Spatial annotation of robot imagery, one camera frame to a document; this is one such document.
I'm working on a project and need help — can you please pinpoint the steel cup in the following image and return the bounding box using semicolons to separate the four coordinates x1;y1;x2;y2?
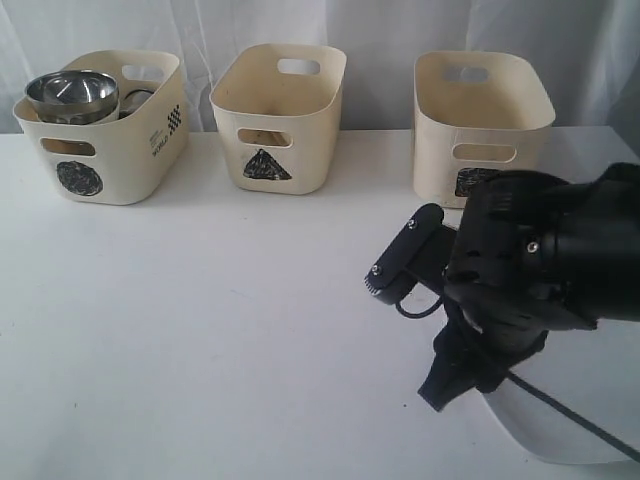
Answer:
119;88;154;119

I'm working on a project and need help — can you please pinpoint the white square plate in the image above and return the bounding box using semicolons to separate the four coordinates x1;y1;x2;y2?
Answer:
484;320;639;465

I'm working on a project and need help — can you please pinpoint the cream bin with circle mark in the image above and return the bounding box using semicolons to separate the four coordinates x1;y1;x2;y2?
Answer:
13;50;189;205

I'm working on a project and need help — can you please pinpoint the cream bin with square mark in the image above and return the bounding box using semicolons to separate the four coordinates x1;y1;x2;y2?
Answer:
413;51;556;209

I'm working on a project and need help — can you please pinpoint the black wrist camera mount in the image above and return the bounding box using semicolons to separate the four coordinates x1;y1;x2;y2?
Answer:
364;203;457;305

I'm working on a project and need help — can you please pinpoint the steel bowl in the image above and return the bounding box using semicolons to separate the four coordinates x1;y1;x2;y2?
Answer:
25;70;119;125

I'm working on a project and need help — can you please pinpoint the cream bin with triangle mark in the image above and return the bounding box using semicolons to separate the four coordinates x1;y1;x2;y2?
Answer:
210;43;347;195

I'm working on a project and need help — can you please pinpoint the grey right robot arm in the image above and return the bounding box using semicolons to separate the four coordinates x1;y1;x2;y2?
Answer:
419;163;639;410

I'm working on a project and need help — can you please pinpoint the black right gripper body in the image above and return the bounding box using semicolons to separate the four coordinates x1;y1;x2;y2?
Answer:
432;168;599;396

